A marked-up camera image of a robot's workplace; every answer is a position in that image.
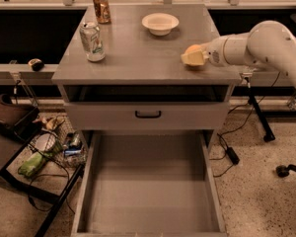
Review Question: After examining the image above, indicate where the wire basket of snacks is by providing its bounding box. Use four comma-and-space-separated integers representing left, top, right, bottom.
30, 115, 87, 168

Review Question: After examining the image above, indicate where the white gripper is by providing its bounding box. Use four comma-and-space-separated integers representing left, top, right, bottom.
181, 34, 251, 67

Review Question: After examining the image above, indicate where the white bowl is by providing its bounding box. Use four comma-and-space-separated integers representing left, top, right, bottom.
142, 13, 180, 37

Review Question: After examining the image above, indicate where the orange fruit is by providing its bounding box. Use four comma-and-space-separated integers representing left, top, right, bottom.
185, 44, 202, 53

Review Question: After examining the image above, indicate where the black side table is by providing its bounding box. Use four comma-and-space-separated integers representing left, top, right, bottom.
0, 116, 85, 237

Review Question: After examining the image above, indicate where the black power adapter with cable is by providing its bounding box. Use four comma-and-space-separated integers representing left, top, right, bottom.
209, 71, 282, 178

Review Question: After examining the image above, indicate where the open grey middle drawer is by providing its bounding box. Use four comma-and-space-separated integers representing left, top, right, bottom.
71, 133, 228, 237

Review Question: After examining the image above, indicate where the black chair caster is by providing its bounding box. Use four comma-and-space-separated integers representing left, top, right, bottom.
275, 164, 296, 178

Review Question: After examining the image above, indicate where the green chip bag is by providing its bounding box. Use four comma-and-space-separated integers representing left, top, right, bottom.
18, 152, 48, 178

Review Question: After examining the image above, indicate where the green white soda can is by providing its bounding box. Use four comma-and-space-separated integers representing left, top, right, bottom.
79, 22, 106, 62

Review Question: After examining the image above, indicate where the grey drawer cabinet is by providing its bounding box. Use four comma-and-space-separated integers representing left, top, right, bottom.
52, 4, 240, 137

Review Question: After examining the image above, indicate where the small black round device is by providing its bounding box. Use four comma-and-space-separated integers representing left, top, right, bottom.
28, 58, 44, 72

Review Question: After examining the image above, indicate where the orange brown soda can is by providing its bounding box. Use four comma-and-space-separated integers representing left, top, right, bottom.
93, 0, 111, 24

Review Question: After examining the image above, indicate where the grey top drawer black handle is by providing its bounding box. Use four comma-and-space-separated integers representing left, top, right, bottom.
64, 102, 229, 131

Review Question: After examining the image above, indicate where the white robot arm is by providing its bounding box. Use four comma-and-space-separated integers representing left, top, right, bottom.
181, 21, 296, 89

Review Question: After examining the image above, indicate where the black tripod stand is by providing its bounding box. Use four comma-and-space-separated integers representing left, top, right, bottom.
241, 72, 275, 142

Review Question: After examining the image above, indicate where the dark brown bag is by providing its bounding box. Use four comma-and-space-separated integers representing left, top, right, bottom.
0, 94, 39, 141

